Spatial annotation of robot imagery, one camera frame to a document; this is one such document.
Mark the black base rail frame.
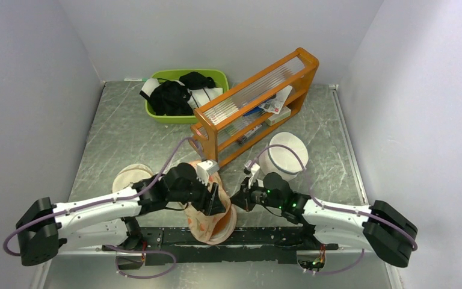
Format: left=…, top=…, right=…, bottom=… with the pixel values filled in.
left=117, top=226, right=338, bottom=270

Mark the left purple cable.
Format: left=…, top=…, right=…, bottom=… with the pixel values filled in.
left=2, top=137, right=206, bottom=256

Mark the black garment in basin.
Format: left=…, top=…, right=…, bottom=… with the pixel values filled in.
left=140, top=72, right=217, bottom=117

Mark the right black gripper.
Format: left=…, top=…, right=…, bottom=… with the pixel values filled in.
left=229, top=175, right=283, bottom=212

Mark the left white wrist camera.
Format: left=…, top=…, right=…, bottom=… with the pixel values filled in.
left=196, top=160, right=219, bottom=185

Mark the green plastic basin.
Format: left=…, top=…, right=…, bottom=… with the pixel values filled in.
left=140, top=69, right=229, bottom=124

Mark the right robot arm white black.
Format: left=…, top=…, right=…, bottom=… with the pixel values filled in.
left=231, top=173, right=418, bottom=268

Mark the white garment in basin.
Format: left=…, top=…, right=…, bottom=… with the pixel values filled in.
left=141, top=78, right=224, bottom=111

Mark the floral pink mesh laundry bag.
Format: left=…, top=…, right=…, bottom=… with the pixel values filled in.
left=184, top=173, right=237, bottom=245

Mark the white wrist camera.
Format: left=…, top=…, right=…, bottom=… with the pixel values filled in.
left=244, top=160, right=260, bottom=188
left=196, top=160, right=219, bottom=185

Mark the white cylindrical mesh laundry bag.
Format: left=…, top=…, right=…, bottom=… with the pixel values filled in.
left=259, top=132, right=309, bottom=181

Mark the beige round laundry bag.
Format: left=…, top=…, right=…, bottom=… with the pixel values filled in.
left=112, top=163, right=154, bottom=193

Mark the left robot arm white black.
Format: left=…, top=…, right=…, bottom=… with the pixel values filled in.
left=16, top=161, right=231, bottom=266

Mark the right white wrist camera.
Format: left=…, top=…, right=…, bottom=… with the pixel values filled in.
left=244, top=160, right=260, bottom=188

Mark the printed packet on shelf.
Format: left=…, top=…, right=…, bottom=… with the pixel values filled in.
left=259, top=85, right=293, bottom=114

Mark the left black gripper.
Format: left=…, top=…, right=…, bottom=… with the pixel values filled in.
left=168, top=171, right=226, bottom=216

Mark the small box on shelf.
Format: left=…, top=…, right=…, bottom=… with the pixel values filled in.
left=265, top=107, right=291, bottom=126

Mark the orange wooden shelf rack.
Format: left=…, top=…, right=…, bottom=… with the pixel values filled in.
left=190, top=48, right=319, bottom=167

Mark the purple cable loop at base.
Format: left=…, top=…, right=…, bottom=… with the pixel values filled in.
left=103, top=244, right=177, bottom=280

